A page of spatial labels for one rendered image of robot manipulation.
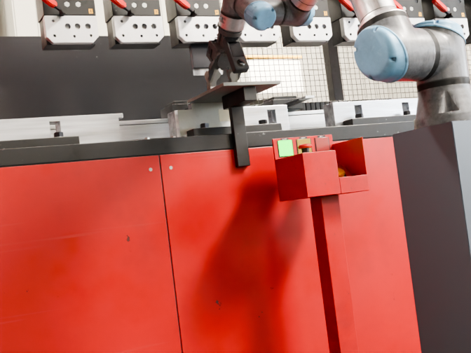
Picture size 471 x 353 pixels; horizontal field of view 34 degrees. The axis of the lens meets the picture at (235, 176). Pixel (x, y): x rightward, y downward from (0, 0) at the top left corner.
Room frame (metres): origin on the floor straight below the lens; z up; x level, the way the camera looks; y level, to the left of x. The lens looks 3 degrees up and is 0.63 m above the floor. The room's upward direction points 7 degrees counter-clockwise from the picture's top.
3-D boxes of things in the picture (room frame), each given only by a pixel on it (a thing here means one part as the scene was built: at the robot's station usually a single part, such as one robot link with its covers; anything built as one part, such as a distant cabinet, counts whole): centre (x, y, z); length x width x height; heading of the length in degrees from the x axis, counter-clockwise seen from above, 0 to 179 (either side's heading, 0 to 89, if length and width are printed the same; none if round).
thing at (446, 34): (1.71, -0.48, 0.94); 0.13 x 0.12 x 0.14; 122
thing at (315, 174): (2.16, -0.24, 0.75); 0.20 x 0.16 x 0.18; 115
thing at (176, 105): (2.50, 0.12, 1.01); 0.26 x 0.12 x 0.05; 26
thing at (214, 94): (2.24, -0.02, 1.00); 0.26 x 0.18 x 0.01; 26
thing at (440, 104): (1.71, -0.49, 0.82); 0.15 x 0.15 x 0.10
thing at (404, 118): (2.59, -0.52, 0.89); 0.30 x 0.05 x 0.03; 116
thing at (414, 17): (2.71, -0.65, 1.26); 0.15 x 0.09 x 0.17; 116
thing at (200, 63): (2.37, 0.05, 1.13); 0.10 x 0.02 x 0.10; 116
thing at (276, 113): (2.40, 0.00, 0.92); 0.39 x 0.06 x 0.10; 116
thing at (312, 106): (3.07, -0.47, 1.02); 0.44 x 0.06 x 0.04; 116
